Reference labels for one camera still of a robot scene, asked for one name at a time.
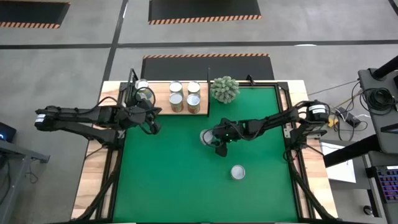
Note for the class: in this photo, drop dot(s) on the yellow plug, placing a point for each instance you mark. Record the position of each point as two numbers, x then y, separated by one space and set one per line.
333 122

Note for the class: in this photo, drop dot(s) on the short green label can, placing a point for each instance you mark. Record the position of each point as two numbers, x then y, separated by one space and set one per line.
237 172

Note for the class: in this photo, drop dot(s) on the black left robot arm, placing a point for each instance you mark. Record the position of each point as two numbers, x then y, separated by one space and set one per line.
77 116

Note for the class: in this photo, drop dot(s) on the black hazard-striped floor mat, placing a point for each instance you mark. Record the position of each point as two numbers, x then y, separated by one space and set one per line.
186 68
202 9
31 12

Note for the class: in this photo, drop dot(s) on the wooden shelf with black posts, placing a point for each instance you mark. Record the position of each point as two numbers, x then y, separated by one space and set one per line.
164 105

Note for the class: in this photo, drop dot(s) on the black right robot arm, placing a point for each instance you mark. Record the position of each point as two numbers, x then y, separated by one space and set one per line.
273 121

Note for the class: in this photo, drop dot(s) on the green table mat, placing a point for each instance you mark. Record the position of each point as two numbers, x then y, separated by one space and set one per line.
174 202

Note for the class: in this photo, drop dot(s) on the pink label can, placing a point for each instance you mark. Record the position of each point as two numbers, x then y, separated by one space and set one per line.
206 137

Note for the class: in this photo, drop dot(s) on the black power adapter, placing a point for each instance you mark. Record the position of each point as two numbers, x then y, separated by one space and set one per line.
347 116

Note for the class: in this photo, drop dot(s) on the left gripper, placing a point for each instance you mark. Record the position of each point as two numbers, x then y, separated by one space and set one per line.
136 116

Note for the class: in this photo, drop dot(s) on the tall peaches can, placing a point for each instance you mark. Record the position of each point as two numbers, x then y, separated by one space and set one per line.
143 96

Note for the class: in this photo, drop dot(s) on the computer keyboard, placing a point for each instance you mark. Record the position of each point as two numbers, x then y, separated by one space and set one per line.
388 183

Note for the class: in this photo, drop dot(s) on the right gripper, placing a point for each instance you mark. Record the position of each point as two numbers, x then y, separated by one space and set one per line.
230 132

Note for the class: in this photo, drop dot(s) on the computer tower with blue light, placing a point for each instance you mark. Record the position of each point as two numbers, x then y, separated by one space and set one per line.
7 130

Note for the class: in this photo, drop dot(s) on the pineapple can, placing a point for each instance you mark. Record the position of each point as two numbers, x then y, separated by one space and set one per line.
193 100
176 99
193 87
176 86

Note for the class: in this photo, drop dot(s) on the white paper sheet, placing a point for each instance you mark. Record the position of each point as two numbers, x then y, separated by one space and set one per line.
342 171

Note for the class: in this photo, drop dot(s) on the grey operator desk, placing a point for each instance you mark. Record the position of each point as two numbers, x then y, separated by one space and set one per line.
367 77

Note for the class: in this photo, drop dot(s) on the grey side desk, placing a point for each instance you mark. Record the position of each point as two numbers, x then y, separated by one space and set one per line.
18 152

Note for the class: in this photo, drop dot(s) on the succulent plant in white pot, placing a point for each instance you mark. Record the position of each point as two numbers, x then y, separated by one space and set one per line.
224 90

